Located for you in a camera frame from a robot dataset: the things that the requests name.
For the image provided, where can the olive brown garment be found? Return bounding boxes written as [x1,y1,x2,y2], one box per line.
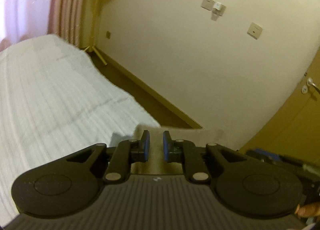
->
[130,123,226,176]

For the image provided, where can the person's hand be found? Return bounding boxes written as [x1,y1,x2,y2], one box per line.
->
[295,202,320,218]

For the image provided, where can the white striped bed quilt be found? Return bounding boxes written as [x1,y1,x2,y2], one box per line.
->
[1,35,158,226]

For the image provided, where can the white wall socket plate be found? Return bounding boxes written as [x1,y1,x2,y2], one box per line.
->
[247,22,263,39]

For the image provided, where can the pink sheer curtain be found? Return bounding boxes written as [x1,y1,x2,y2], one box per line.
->
[1,0,51,51]

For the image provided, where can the wooden door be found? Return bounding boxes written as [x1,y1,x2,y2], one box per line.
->
[240,52,319,165]

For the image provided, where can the silver door handle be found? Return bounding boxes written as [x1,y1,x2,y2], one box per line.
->
[301,78,320,94]

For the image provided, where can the beige drape curtain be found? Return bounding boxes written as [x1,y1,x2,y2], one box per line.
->
[47,0,89,49]

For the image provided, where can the white wall switch plate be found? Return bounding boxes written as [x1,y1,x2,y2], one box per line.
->
[201,0,226,21]

